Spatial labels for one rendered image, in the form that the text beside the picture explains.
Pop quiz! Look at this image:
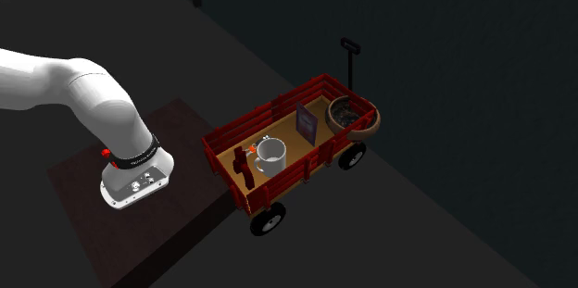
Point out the red toy wagon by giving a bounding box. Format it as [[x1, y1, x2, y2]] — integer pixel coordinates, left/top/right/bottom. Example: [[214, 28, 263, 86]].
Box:
[[200, 36, 383, 238]]

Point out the purple book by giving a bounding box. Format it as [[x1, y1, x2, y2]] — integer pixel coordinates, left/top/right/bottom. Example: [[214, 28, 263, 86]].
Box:
[[295, 101, 319, 147]]

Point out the small orange and silver object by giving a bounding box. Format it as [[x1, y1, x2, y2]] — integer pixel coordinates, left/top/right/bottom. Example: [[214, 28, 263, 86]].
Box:
[[247, 135, 272, 154]]

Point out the white mug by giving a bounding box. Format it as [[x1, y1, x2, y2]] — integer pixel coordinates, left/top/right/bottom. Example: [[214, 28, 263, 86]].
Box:
[[253, 137, 288, 179]]

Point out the brown bowl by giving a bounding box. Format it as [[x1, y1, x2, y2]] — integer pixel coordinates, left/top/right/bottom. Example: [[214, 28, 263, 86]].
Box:
[[325, 94, 382, 142]]

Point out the dark red cross-shaped figure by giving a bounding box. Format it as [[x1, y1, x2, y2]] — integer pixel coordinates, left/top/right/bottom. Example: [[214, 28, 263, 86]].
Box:
[[232, 145, 257, 190]]

